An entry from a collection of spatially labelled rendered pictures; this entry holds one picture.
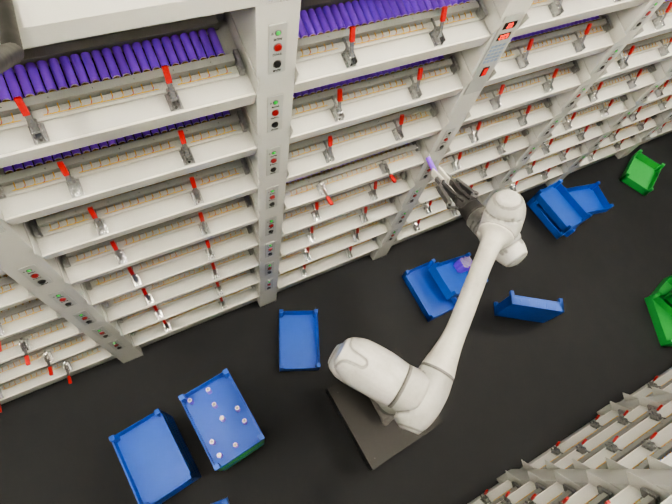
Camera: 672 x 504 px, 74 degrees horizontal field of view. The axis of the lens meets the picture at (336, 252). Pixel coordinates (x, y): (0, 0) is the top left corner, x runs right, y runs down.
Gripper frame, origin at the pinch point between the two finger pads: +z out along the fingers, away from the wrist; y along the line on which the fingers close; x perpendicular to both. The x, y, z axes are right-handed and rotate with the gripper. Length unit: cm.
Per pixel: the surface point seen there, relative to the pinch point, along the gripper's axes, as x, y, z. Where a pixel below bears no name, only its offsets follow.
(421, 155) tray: 7.0, -6.0, 18.1
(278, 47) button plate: -59, 59, 1
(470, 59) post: -37.9, -6.2, 8.9
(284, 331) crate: 103, 57, 17
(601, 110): 24, -128, 23
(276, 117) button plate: -38, 59, 5
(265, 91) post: -47, 62, 4
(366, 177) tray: 7.7, 19.7, 17.0
